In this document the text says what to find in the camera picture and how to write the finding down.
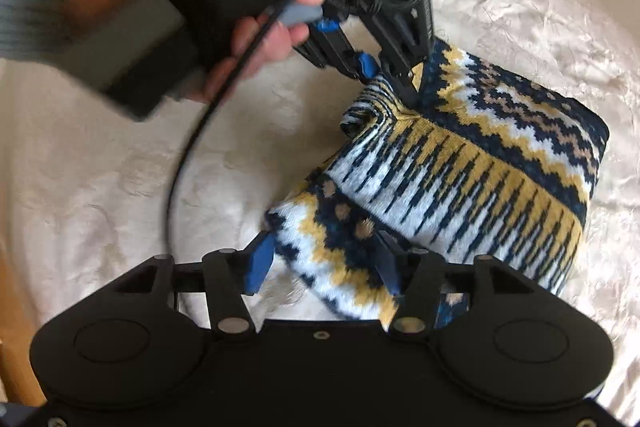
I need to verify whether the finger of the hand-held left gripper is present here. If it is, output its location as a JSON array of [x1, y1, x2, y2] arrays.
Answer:
[[292, 19, 379, 86], [357, 7, 432, 108]]

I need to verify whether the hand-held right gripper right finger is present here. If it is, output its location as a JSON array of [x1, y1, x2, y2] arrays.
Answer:
[[372, 232, 537, 341]]

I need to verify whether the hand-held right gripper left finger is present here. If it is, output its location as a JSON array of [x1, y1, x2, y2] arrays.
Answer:
[[112, 232, 278, 341]]

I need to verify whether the navy yellow patterned knit sweater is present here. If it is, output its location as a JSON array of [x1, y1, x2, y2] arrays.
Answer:
[[265, 39, 612, 329]]

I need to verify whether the cream satin blanket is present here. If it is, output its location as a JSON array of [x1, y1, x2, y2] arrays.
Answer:
[[0, 0, 640, 423]]

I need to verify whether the brown wooden furniture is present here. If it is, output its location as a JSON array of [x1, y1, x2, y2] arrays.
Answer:
[[0, 252, 48, 408]]

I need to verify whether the black cable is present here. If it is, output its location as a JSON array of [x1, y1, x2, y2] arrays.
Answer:
[[165, 0, 368, 324]]

